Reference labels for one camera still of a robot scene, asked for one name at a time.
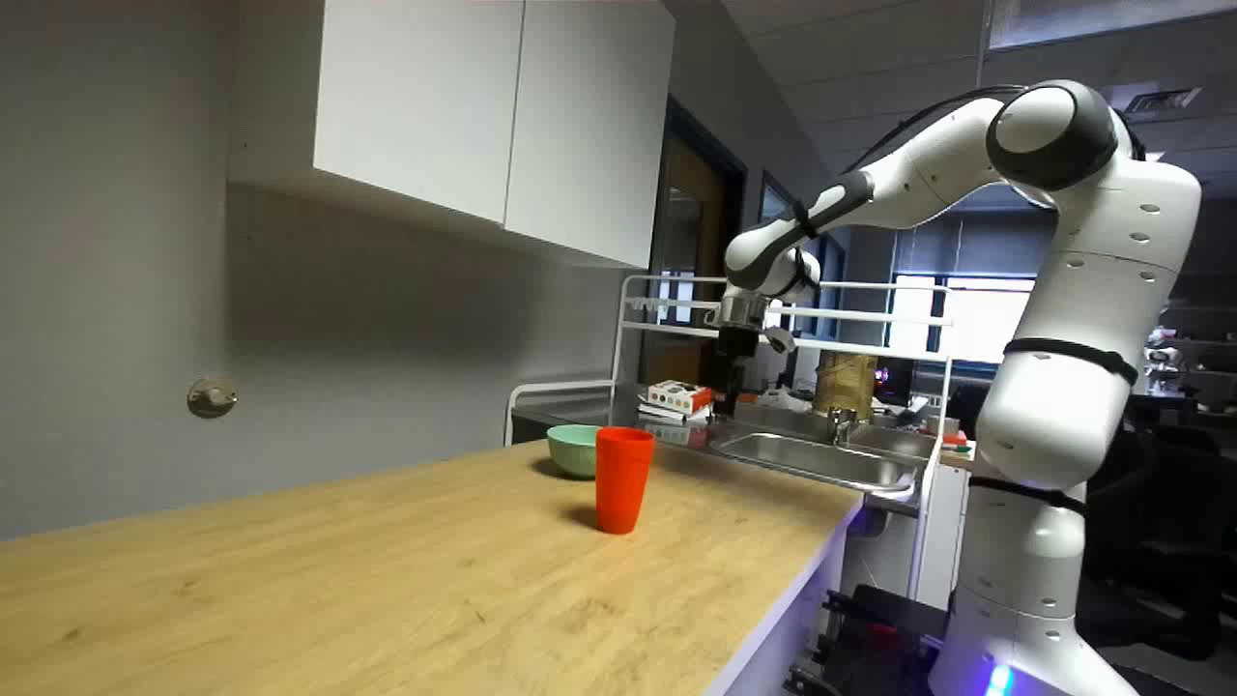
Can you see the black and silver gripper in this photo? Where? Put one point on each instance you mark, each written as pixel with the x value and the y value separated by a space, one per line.
pixel 741 348

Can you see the red plastic cup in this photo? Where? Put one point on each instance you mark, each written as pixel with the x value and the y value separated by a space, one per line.
pixel 624 481

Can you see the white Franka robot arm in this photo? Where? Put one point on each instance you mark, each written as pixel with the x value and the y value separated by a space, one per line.
pixel 1084 390

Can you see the green bowl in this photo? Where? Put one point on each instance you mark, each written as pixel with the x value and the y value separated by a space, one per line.
pixel 571 449

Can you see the red and white box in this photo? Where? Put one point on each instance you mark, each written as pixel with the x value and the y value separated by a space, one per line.
pixel 674 401

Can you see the stainless steel sink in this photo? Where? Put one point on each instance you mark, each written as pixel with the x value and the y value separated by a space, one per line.
pixel 816 460

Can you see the black equipment under counter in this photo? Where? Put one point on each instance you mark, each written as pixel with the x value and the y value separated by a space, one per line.
pixel 867 641

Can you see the black office chair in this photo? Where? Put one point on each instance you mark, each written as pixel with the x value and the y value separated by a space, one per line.
pixel 1166 542

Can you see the ceiling air vent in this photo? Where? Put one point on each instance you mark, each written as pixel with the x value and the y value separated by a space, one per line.
pixel 1166 101

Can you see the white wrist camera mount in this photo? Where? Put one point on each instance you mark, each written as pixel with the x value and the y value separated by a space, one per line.
pixel 778 359

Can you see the white wall cabinet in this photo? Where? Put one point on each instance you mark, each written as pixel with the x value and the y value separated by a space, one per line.
pixel 490 116

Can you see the round grey wall knob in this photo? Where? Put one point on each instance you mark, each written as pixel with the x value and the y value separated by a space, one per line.
pixel 211 396

